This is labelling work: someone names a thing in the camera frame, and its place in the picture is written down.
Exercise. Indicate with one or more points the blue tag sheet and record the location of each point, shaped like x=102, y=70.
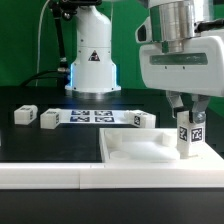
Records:
x=92, y=116

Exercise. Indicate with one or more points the white L-shaped fence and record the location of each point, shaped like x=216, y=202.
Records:
x=111, y=175

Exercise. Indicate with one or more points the black camera stand pole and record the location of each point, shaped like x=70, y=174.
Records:
x=66, y=9

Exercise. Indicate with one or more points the white square tabletop tray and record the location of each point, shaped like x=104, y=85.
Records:
x=138, y=146

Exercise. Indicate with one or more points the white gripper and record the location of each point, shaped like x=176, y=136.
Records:
x=198, y=69

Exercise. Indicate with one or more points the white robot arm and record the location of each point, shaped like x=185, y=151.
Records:
x=181, y=50

